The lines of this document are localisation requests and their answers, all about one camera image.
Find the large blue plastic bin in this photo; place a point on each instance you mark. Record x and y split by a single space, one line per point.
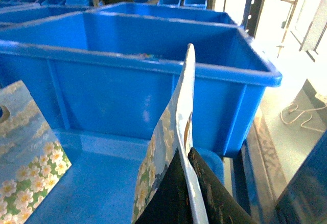
115 73

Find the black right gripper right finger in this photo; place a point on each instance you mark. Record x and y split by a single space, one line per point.
220 206

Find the blue plastic tray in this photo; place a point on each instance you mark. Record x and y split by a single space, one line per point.
99 186

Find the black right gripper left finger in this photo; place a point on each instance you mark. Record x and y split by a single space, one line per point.
170 203

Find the flower gift bag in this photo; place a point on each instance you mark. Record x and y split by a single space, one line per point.
32 158
173 132

